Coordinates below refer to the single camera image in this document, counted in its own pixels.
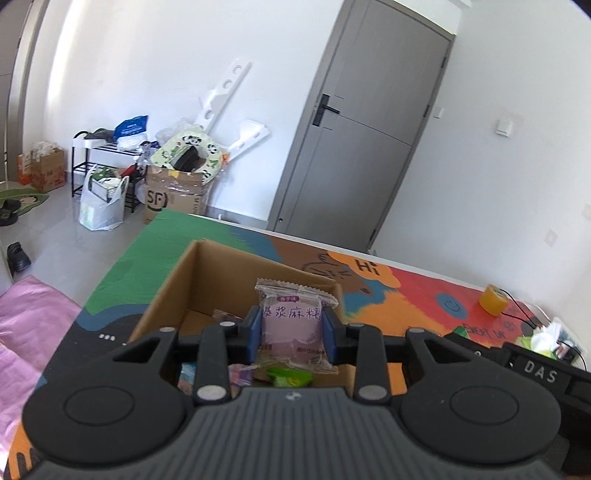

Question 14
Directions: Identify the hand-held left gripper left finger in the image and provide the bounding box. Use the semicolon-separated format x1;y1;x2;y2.
112;305;263;404

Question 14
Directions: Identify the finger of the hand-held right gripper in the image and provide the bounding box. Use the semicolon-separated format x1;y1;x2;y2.
444;333;509;367

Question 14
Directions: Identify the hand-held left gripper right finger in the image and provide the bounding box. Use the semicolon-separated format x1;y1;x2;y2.
322;307;523;402

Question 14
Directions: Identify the pale purple snack packet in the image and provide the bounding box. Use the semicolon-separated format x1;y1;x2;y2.
255;278;340;374

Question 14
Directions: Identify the bright green snack packet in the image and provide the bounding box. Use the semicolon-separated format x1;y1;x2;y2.
266;367;313;389

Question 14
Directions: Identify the brown cardboard box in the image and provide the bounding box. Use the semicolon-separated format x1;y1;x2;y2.
124;239;408;403

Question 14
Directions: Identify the blue crinkled snack packet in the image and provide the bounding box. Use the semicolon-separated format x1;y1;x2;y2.
179;362;199;394

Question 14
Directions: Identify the green tissue box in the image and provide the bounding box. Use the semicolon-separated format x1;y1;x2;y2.
514;320;567;359

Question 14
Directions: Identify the yellow tape roll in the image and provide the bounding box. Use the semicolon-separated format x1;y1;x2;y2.
478;285;509;317

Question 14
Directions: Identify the white power strip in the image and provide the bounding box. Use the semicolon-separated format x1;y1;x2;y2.
553;318;588;352

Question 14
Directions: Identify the colourful printed table mat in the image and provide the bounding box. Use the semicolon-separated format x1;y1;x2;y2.
0;209;561;480

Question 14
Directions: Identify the taped printed cardboard box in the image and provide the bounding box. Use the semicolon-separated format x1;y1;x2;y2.
143;164;211;225

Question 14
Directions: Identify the short white foam piece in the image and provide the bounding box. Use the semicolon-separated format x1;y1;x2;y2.
226;119;270;162

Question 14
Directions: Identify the white plastic bag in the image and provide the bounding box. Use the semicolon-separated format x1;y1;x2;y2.
78;164;131;232

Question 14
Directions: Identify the grey door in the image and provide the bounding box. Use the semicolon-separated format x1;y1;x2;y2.
268;0;462;253

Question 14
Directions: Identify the pink blanket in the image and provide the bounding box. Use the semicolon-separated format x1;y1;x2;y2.
0;274;84;462

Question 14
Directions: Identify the blue and white bag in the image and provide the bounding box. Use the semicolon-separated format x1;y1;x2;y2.
113;115;150;151

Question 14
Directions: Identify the black shoe rack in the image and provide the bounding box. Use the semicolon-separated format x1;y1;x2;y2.
71;130;149;213

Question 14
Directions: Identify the long white foam board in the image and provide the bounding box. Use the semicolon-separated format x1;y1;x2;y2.
193;58;254;136

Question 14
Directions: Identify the black shoe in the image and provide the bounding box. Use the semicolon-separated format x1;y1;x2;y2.
6;241;33;273

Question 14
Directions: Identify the green floor rug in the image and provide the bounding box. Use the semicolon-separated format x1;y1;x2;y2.
0;186;51;227

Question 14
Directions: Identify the small orange print carton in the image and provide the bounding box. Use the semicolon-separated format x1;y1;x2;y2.
18;143;67;194

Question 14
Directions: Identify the panda print seat ring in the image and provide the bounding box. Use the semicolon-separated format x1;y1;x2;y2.
150;129;225;184

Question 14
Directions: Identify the black door handle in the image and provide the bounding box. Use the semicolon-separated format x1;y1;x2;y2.
312;95;341;128

